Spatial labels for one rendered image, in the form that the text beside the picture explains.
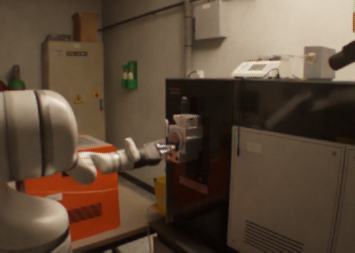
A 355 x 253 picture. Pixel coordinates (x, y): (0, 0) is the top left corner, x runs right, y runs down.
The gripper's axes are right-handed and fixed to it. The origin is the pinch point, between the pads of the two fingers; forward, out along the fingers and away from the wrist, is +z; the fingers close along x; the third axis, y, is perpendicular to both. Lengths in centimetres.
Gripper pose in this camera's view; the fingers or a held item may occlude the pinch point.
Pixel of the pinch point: (172, 147)
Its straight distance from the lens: 111.9
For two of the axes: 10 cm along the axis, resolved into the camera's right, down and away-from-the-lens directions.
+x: 4.6, 7.5, -4.7
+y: -4.2, 6.5, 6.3
